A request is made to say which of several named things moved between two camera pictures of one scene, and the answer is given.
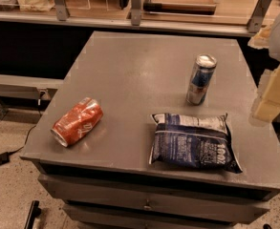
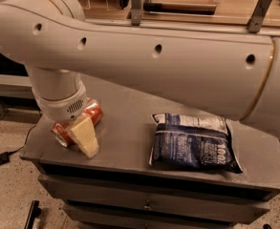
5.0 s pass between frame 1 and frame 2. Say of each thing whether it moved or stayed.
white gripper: moved
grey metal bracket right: stayed
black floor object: stayed
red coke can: stayed
